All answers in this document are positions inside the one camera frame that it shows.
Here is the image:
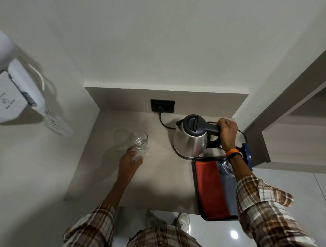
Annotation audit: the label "black serving tray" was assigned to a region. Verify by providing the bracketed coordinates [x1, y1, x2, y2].
[191, 156, 240, 221]

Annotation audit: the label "grey right shoe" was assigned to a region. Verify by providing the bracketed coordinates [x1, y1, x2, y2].
[175, 213, 190, 233]

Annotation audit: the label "grey left shoe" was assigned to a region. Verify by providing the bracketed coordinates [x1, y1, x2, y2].
[145, 210, 160, 229]

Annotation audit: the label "person's left forearm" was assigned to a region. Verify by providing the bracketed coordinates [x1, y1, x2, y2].
[62, 176, 133, 247]

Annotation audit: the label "white wall hair dryer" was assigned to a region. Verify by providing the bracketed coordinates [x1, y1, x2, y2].
[0, 30, 47, 115]

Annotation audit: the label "empty clear drinking glass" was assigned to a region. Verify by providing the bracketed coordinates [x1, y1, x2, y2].
[221, 159, 236, 178]

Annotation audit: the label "plaid trousers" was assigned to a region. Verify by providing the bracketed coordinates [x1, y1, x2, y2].
[127, 224, 202, 247]

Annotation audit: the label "person's right forearm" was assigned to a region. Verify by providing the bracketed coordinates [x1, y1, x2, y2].
[227, 156, 317, 247]

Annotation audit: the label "grey-blue folded cloth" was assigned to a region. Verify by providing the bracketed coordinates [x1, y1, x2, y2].
[216, 161, 239, 217]

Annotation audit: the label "grey shoe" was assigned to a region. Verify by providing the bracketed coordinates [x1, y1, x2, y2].
[175, 213, 190, 233]
[145, 210, 160, 229]

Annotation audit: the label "stainless steel electric kettle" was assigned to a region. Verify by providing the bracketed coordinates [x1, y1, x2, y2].
[173, 114, 222, 160]

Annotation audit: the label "black wall socket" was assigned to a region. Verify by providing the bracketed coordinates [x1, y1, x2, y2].
[150, 99, 175, 113]

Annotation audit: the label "black wrist strap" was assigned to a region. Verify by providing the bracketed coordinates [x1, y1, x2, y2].
[227, 152, 243, 163]

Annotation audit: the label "white coiled cord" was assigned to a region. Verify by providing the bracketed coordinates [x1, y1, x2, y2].
[44, 109, 74, 137]

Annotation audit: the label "orange wristband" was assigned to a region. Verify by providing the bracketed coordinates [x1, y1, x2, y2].
[225, 148, 240, 159]

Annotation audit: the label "clear drinking glass with water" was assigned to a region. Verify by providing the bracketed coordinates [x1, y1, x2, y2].
[130, 130, 149, 153]

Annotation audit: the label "light wooden shelf unit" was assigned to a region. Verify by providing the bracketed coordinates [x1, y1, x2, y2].
[244, 50, 326, 174]

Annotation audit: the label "red folded cloth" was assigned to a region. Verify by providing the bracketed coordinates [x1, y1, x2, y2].
[195, 160, 231, 221]

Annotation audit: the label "person's left hand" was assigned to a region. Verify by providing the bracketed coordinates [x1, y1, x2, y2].
[118, 146, 144, 183]

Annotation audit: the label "person's right hand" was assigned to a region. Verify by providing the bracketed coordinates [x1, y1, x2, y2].
[216, 118, 239, 154]

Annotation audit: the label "blue kettle base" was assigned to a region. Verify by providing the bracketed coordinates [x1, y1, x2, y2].
[236, 143, 253, 171]

